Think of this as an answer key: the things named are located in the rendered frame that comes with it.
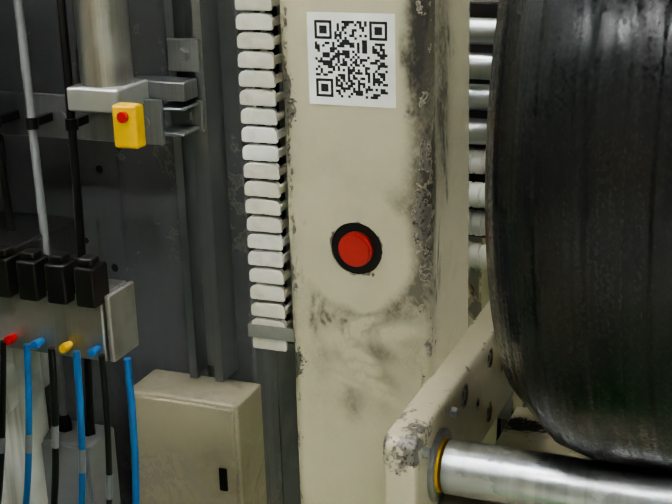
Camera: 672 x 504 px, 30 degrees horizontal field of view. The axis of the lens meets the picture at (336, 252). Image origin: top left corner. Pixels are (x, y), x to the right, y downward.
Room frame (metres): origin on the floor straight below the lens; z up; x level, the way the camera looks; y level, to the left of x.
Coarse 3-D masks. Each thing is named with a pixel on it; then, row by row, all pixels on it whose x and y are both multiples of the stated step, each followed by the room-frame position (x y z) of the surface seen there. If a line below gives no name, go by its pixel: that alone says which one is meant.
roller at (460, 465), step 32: (448, 448) 0.91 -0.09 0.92; (480, 448) 0.90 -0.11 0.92; (512, 448) 0.90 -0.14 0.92; (448, 480) 0.89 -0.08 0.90; (480, 480) 0.88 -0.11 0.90; (512, 480) 0.87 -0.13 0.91; (544, 480) 0.87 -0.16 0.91; (576, 480) 0.86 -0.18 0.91; (608, 480) 0.85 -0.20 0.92; (640, 480) 0.85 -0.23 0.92
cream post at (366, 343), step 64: (320, 0) 1.01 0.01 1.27; (384, 0) 0.99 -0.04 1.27; (448, 0) 1.03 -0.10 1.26; (448, 64) 1.03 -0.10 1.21; (320, 128) 1.01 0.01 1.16; (384, 128) 0.99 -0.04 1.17; (448, 128) 1.03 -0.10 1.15; (320, 192) 1.01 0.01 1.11; (384, 192) 0.99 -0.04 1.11; (448, 192) 1.03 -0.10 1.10; (320, 256) 1.02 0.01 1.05; (384, 256) 0.99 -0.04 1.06; (448, 256) 1.03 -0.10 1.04; (320, 320) 1.02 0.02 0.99; (384, 320) 0.99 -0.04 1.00; (448, 320) 1.03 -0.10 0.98; (320, 384) 1.02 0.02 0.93; (384, 384) 0.99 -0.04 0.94; (320, 448) 1.02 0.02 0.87
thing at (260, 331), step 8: (248, 328) 1.05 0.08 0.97; (256, 328) 1.05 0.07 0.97; (264, 328) 1.05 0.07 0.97; (272, 328) 1.04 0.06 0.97; (280, 328) 1.04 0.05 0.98; (288, 328) 1.04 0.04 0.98; (256, 336) 1.05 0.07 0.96; (264, 336) 1.05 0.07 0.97; (272, 336) 1.04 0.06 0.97; (280, 336) 1.04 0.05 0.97; (288, 336) 1.04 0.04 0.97
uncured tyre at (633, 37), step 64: (512, 0) 0.81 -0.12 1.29; (576, 0) 0.77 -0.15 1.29; (640, 0) 0.76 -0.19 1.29; (512, 64) 0.79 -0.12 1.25; (576, 64) 0.75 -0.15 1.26; (640, 64) 0.74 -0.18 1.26; (512, 128) 0.78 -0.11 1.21; (576, 128) 0.74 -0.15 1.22; (640, 128) 0.73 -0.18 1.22; (512, 192) 0.77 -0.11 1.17; (576, 192) 0.74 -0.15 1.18; (640, 192) 0.72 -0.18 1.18; (512, 256) 0.77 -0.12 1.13; (576, 256) 0.74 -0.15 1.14; (640, 256) 0.72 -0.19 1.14; (512, 320) 0.79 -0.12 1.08; (576, 320) 0.75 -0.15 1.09; (640, 320) 0.73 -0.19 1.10; (512, 384) 0.86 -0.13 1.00; (576, 384) 0.77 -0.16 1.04; (640, 384) 0.75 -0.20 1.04; (576, 448) 0.85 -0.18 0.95; (640, 448) 0.80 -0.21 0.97
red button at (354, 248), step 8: (352, 232) 1.00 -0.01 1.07; (360, 232) 1.00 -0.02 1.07; (344, 240) 1.00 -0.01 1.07; (352, 240) 1.00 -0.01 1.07; (360, 240) 1.00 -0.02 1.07; (368, 240) 1.00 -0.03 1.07; (344, 248) 1.00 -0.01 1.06; (352, 248) 1.00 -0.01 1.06; (360, 248) 1.00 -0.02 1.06; (368, 248) 0.99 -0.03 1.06; (344, 256) 1.00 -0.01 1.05; (352, 256) 1.00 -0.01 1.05; (360, 256) 1.00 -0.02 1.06; (368, 256) 1.00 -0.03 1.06; (352, 264) 1.00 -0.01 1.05; (360, 264) 1.00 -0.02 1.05
